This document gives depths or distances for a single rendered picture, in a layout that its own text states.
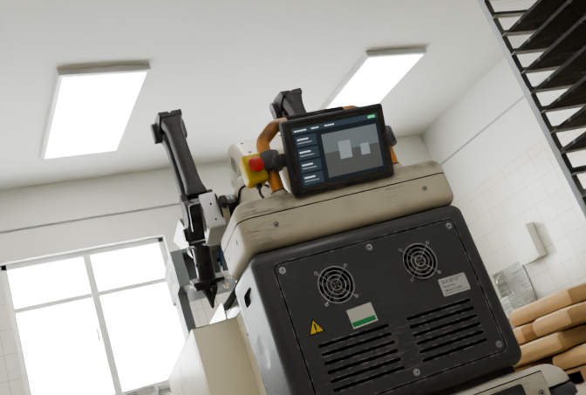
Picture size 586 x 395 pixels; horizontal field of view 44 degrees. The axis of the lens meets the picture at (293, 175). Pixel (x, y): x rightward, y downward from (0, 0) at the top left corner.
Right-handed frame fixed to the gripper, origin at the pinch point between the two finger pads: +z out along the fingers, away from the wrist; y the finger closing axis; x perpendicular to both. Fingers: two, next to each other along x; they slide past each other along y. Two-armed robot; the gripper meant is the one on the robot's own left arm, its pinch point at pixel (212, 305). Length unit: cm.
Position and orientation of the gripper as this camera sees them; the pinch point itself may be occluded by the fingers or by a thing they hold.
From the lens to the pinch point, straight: 236.4
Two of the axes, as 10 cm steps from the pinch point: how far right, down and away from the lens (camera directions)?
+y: -9.2, 2.0, -3.3
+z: 1.7, 9.8, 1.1
